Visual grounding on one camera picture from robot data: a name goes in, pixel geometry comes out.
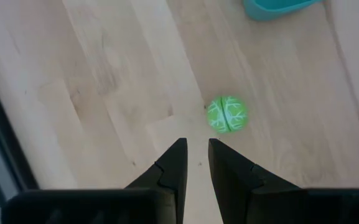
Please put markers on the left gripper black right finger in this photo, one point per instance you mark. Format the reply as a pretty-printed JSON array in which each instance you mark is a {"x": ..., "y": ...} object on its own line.
[{"x": 244, "y": 193}]

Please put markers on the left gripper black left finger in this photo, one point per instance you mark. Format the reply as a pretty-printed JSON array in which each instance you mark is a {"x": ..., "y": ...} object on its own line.
[{"x": 166, "y": 202}]

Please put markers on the green toy cabbage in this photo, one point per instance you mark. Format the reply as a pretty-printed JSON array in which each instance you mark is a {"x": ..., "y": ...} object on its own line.
[{"x": 238, "y": 113}]

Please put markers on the teal plastic basket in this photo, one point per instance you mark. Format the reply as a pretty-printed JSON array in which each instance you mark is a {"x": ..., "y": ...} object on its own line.
[{"x": 269, "y": 9}]

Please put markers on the black table frame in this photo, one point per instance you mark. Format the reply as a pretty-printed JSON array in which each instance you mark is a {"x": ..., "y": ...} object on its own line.
[{"x": 9, "y": 146}]

